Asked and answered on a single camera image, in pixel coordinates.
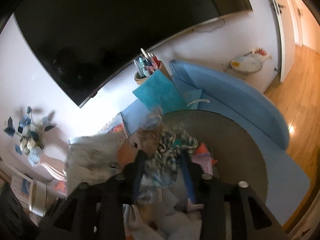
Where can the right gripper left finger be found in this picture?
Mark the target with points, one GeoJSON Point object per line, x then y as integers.
{"type": "Point", "coordinates": [95, 211]}

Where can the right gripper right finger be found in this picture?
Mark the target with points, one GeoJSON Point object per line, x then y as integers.
{"type": "Point", "coordinates": [250, 218]}

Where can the lilac patterned cloth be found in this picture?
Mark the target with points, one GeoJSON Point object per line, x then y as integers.
{"type": "Point", "coordinates": [205, 161]}

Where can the white fluffy plush toy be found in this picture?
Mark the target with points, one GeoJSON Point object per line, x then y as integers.
{"type": "Point", "coordinates": [154, 216]}

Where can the coral red pouch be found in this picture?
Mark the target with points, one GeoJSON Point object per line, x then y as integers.
{"type": "Point", "coordinates": [202, 148]}

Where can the blue patterned fabric bundle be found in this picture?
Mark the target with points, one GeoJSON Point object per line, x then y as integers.
{"type": "Point", "coordinates": [163, 149]}

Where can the gold cylindrical canister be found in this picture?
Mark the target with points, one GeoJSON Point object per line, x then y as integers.
{"type": "Point", "coordinates": [42, 196]}

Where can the blue white artificial flowers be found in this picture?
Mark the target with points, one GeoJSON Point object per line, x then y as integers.
{"type": "Point", "coordinates": [30, 133]}

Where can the pen holder with pens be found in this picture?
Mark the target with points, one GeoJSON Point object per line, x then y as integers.
{"type": "Point", "coordinates": [147, 65]}

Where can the white door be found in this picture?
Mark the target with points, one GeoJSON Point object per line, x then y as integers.
{"type": "Point", "coordinates": [287, 36]}

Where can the books stack at wall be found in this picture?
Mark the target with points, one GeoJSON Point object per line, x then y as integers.
{"type": "Point", "coordinates": [21, 186]}

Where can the black wall television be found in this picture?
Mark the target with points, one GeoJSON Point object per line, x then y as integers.
{"type": "Point", "coordinates": [83, 43]}

